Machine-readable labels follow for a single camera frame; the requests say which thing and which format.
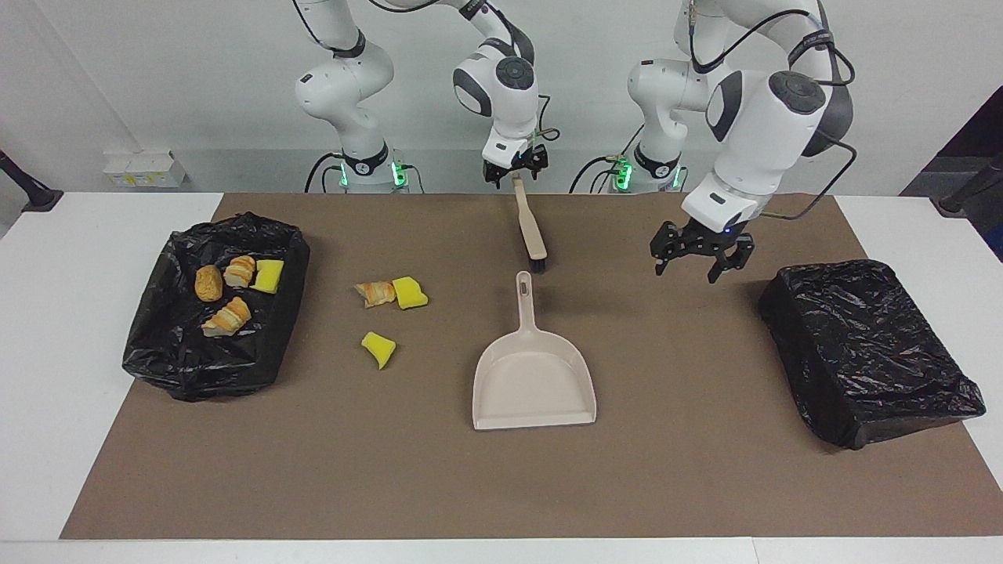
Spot crumpled black bag-lined bin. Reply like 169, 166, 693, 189
121, 211, 311, 403

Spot beige plastic dustpan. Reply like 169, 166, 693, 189
472, 271, 598, 432

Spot black stand leg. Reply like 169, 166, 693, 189
0, 149, 65, 214
938, 153, 1003, 216

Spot boxy black bag-lined bin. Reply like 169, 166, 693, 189
758, 259, 987, 450

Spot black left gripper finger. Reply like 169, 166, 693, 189
650, 221, 685, 277
707, 233, 757, 285

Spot small torn croissant piece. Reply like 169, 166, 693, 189
354, 280, 396, 308

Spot beige hand brush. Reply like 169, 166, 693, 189
511, 176, 548, 273

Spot blocky yellow sponge piece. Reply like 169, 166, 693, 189
392, 277, 429, 310

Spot curved yellow sponge piece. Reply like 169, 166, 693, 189
360, 331, 397, 371

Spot dark background furniture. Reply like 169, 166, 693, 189
900, 85, 1003, 263

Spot brown round bun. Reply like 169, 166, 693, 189
194, 265, 224, 303

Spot brown paper table mat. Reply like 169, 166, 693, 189
60, 193, 1003, 540

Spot orange striped croissant piece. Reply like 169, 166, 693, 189
201, 296, 252, 338

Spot black right base cable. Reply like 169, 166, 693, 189
304, 151, 425, 194

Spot white wall power strip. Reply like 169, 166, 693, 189
103, 151, 189, 189

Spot black base cable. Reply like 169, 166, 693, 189
568, 125, 645, 194
304, 151, 425, 194

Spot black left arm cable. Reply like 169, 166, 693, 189
690, 0, 859, 220

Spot green and yellow sponge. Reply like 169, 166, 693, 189
251, 259, 284, 295

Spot black left base cable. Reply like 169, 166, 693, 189
568, 125, 645, 194

